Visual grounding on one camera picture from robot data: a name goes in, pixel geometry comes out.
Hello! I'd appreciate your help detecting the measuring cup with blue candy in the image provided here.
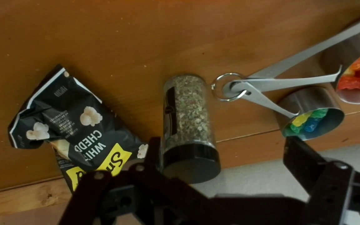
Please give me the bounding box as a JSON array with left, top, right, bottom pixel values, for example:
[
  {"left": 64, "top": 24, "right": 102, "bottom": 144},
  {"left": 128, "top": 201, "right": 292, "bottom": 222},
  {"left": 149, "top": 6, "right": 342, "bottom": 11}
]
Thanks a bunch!
[{"left": 241, "top": 84, "right": 347, "bottom": 141}]

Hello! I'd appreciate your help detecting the herb spice bottle black cap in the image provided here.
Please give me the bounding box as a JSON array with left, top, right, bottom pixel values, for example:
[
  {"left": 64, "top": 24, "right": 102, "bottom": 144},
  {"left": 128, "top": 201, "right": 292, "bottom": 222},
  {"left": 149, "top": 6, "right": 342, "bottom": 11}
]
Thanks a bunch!
[{"left": 159, "top": 73, "right": 223, "bottom": 184}]

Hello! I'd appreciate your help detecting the metal key ring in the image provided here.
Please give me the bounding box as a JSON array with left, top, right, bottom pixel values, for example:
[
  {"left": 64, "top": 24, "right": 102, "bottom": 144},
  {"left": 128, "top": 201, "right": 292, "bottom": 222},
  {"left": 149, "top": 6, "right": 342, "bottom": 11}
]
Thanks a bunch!
[{"left": 211, "top": 71, "right": 252, "bottom": 103}]

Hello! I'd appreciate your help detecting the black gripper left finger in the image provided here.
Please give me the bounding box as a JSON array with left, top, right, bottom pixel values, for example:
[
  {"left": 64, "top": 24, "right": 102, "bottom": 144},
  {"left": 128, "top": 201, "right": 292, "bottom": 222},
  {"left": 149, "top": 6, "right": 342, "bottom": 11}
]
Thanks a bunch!
[{"left": 59, "top": 136, "right": 219, "bottom": 225}]

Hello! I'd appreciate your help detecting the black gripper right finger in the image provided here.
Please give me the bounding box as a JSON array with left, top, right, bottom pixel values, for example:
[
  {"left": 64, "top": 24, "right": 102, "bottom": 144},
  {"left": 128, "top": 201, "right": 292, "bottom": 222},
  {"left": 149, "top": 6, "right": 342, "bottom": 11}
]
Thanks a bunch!
[{"left": 282, "top": 136, "right": 360, "bottom": 225}]

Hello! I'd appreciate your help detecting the wooden pine dresser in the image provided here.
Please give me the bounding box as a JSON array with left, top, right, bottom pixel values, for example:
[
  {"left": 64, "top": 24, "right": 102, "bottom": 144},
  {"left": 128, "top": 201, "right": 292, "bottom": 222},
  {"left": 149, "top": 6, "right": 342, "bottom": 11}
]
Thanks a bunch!
[{"left": 0, "top": 0, "right": 360, "bottom": 225}]

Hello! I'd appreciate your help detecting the black popcorn snack bag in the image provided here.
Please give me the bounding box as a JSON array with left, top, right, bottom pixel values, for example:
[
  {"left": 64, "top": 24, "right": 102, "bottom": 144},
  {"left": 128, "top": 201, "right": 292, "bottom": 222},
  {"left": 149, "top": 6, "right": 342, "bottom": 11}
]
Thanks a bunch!
[{"left": 8, "top": 63, "right": 151, "bottom": 192}]

